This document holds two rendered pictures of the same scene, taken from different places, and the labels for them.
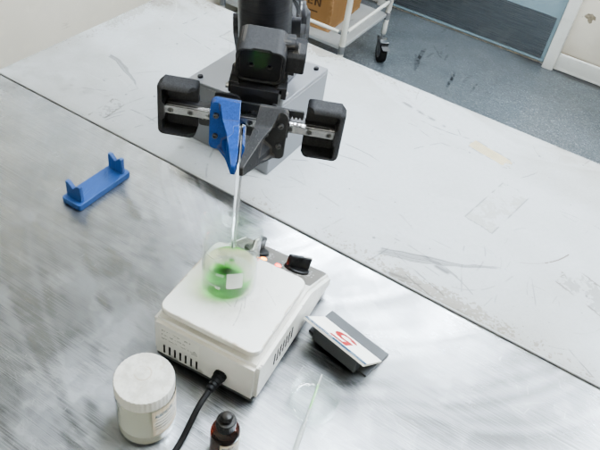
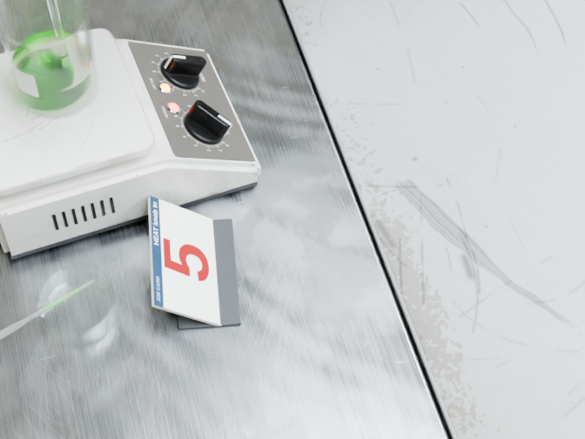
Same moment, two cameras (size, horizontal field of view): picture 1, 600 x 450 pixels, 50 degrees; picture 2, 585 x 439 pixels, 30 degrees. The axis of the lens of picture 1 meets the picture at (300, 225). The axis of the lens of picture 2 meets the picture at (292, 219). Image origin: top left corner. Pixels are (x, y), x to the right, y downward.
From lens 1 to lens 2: 0.48 m
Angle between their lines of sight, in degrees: 32
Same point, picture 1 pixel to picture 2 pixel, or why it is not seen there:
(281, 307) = (84, 157)
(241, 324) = (14, 146)
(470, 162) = not seen: outside the picture
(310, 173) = (426, 12)
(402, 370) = (237, 357)
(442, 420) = not seen: outside the picture
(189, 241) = (153, 20)
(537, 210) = not seen: outside the picture
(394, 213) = (491, 143)
